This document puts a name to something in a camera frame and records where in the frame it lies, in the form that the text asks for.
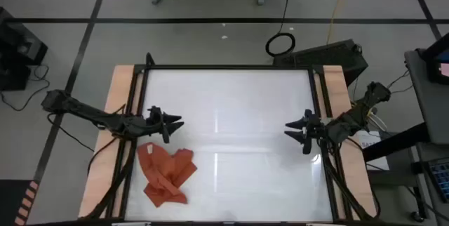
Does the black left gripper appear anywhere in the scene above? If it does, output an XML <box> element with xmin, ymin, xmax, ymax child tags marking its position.
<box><xmin>145</xmin><ymin>105</ymin><xmax>185</xmax><ymax>145</ymax></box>

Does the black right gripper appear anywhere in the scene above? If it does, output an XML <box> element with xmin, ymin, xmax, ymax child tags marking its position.
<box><xmin>283</xmin><ymin>108</ymin><xmax>326</xmax><ymax>155</ymax></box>

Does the orange towel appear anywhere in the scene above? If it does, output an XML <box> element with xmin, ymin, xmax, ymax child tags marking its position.
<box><xmin>136</xmin><ymin>142</ymin><xmax>198</xmax><ymax>208</ymax></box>

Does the light wooden side board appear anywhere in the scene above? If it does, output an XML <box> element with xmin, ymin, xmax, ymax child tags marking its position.
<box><xmin>313</xmin><ymin>65</ymin><xmax>379</xmax><ymax>220</ymax></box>
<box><xmin>77</xmin><ymin>65</ymin><xmax>145</xmax><ymax>219</ymax></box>

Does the white paper sheet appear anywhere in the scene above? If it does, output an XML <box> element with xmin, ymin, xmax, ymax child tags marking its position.
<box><xmin>350</xmin><ymin>130</ymin><xmax>391</xmax><ymax>171</ymax></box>

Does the black computer tower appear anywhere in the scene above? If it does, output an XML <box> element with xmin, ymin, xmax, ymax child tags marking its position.
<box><xmin>272</xmin><ymin>39</ymin><xmax>369</xmax><ymax>87</ymax></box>

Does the grey side table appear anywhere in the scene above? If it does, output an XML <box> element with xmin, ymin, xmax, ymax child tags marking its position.
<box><xmin>403</xmin><ymin>48</ymin><xmax>449</xmax><ymax>146</ymax></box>

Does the blue lit keypad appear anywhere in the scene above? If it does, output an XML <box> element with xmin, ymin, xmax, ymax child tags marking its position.
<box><xmin>426</xmin><ymin>161</ymin><xmax>449</xmax><ymax>204</ymax></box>

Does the black monitor with lit screen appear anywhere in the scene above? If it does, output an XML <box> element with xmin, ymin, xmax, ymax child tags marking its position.
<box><xmin>419</xmin><ymin>32</ymin><xmax>449</xmax><ymax>86</ymax></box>

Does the black equipment stack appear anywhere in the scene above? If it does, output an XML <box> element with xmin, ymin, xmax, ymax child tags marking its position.
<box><xmin>0</xmin><ymin>6</ymin><xmax>49</xmax><ymax>92</ymax></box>

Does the black orange striped floor mat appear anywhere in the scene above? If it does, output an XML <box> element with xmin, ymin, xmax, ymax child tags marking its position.
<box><xmin>0</xmin><ymin>179</ymin><xmax>40</xmax><ymax>226</ymax></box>

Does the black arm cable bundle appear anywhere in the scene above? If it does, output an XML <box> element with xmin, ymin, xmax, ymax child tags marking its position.
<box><xmin>83</xmin><ymin>133</ymin><xmax>138</xmax><ymax>220</ymax></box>
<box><xmin>319</xmin><ymin>141</ymin><xmax>382</xmax><ymax>222</ymax></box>

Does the black metal table frame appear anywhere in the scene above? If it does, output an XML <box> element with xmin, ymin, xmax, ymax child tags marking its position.
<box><xmin>105</xmin><ymin>52</ymin><xmax>382</xmax><ymax>222</ymax></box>

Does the black cart frame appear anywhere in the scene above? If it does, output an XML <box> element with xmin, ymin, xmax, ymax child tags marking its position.
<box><xmin>361</xmin><ymin>122</ymin><xmax>449</xmax><ymax>222</ymax></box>

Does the black hanging cable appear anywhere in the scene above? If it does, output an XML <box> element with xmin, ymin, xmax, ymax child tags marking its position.
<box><xmin>264</xmin><ymin>0</ymin><xmax>297</xmax><ymax>58</ymax></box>

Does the thin black floor cable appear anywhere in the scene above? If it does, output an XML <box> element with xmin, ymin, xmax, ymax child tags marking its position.
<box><xmin>0</xmin><ymin>63</ymin><xmax>51</xmax><ymax>112</ymax></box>

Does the yellow hanging cable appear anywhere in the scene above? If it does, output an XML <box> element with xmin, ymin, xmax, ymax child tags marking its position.
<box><xmin>326</xmin><ymin>0</ymin><xmax>351</xmax><ymax>46</ymax></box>

